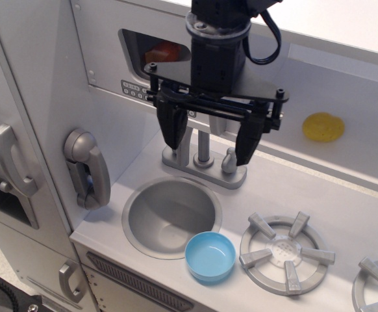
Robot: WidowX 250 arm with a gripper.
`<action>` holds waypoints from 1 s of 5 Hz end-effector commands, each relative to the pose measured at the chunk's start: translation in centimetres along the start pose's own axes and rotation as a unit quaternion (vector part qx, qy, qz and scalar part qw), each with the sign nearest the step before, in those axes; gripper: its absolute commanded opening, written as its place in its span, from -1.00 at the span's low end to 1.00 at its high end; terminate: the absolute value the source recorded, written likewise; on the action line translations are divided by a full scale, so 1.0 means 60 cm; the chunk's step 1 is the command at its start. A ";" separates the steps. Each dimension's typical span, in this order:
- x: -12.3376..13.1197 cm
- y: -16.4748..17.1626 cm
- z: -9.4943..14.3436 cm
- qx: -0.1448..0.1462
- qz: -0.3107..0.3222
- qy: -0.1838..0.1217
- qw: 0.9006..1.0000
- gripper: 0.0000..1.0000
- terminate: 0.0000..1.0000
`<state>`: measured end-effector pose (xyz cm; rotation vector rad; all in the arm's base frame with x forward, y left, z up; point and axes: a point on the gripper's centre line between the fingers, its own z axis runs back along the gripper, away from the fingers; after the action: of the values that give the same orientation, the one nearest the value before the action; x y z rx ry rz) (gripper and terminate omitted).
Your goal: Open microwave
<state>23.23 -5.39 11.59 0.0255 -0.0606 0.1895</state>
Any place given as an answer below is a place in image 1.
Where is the grey fridge door handle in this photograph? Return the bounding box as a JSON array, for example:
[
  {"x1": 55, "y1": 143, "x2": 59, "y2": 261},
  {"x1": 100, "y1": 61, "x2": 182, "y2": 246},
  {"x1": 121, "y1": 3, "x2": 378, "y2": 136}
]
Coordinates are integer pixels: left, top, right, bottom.
[{"x1": 0, "y1": 123, "x2": 38, "y2": 198}]

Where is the grey oven vent panel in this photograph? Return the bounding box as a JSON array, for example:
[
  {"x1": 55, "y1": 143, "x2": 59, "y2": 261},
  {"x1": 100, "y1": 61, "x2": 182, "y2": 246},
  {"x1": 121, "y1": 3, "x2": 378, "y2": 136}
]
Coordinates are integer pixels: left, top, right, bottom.
[{"x1": 86, "y1": 252, "x2": 194, "y2": 311}]

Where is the grey toy stove burner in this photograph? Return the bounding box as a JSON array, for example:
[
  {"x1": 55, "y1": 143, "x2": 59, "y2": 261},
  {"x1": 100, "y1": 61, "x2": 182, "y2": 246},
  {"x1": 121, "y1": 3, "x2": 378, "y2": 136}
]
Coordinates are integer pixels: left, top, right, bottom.
[{"x1": 239, "y1": 211, "x2": 336, "y2": 296}]

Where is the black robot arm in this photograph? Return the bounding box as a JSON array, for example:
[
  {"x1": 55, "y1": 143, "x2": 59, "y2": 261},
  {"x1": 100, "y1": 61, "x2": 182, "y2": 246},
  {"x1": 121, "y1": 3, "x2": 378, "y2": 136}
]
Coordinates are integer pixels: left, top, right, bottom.
[{"x1": 145, "y1": 1, "x2": 289, "y2": 166}]

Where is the lower grey cabinet handle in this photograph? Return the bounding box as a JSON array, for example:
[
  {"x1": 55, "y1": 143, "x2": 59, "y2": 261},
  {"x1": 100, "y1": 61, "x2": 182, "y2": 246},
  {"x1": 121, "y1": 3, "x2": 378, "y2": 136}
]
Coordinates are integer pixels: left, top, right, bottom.
[{"x1": 58, "y1": 260, "x2": 86, "y2": 304}]

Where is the grey ice dispenser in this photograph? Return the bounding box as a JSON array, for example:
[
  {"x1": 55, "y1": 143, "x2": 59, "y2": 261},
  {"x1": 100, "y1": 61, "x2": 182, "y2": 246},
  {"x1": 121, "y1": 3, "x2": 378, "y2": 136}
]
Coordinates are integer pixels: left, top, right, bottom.
[{"x1": 0, "y1": 177, "x2": 39, "y2": 229}]

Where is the grey toy microwave door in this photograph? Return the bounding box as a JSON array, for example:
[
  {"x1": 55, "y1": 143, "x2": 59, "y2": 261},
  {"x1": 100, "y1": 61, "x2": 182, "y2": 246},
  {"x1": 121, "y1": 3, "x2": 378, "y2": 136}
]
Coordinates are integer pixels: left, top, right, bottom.
[{"x1": 70, "y1": 0, "x2": 229, "y2": 136}]

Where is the grey toy telephone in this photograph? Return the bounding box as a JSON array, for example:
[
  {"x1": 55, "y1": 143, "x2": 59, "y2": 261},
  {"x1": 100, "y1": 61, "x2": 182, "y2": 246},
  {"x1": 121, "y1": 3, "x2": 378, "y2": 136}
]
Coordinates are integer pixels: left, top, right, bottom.
[{"x1": 64, "y1": 128, "x2": 111, "y2": 211}]

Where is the grey toy fridge door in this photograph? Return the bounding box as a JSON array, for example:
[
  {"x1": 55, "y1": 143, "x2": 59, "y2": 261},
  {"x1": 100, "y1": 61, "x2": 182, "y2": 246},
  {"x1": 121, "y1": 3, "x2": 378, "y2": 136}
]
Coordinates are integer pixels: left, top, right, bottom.
[{"x1": 0, "y1": 41, "x2": 69, "y2": 237}]

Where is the yellow toy sponge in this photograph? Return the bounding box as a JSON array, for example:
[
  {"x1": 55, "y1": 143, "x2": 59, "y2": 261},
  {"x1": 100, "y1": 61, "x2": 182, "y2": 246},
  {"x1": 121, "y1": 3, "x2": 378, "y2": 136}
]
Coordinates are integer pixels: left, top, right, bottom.
[{"x1": 302, "y1": 112, "x2": 345, "y2": 142}]

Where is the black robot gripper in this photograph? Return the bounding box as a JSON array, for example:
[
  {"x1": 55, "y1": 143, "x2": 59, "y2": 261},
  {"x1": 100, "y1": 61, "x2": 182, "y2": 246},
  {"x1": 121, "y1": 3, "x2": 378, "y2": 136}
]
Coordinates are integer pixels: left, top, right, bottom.
[{"x1": 144, "y1": 35, "x2": 288, "y2": 166}]

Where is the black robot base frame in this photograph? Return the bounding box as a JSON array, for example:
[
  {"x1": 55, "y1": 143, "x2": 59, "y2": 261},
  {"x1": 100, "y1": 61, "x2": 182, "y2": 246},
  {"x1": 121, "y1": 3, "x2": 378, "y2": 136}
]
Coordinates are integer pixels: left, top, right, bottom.
[{"x1": 0, "y1": 278, "x2": 49, "y2": 312}]

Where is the light blue plastic bowl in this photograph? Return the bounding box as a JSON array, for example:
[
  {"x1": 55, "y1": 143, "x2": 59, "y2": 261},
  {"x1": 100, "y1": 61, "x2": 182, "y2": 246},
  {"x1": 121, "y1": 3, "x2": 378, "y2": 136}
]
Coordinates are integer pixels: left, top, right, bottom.
[{"x1": 184, "y1": 231, "x2": 236, "y2": 285}]

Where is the orange item inside microwave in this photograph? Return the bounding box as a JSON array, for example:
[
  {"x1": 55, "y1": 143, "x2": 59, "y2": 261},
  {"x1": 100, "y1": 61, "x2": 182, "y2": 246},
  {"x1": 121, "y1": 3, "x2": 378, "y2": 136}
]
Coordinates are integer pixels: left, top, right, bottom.
[{"x1": 144, "y1": 41, "x2": 181, "y2": 63}]

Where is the grey toy faucet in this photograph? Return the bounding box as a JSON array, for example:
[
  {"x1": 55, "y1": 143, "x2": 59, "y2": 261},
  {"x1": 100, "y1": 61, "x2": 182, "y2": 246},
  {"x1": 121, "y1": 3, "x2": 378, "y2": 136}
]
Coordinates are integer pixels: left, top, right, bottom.
[{"x1": 162, "y1": 127, "x2": 247, "y2": 190}]

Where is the round metal toy sink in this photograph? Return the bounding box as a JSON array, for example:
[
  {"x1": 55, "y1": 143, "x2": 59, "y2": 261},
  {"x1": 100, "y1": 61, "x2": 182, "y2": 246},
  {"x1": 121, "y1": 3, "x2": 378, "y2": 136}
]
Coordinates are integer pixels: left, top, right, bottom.
[{"x1": 121, "y1": 177, "x2": 222, "y2": 260}]

